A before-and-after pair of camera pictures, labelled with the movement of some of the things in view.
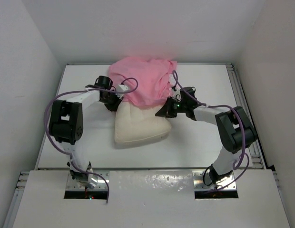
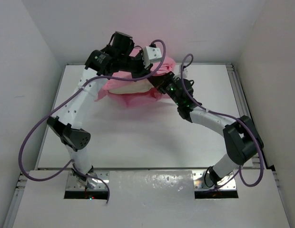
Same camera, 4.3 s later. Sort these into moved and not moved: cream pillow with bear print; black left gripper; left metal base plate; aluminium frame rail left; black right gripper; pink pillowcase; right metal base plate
Moved: pink pillowcase; black right gripper; black left gripper; cream pillow with bear print
Not moved: right metal base plate; aluminium frame rail left; left metal base plate
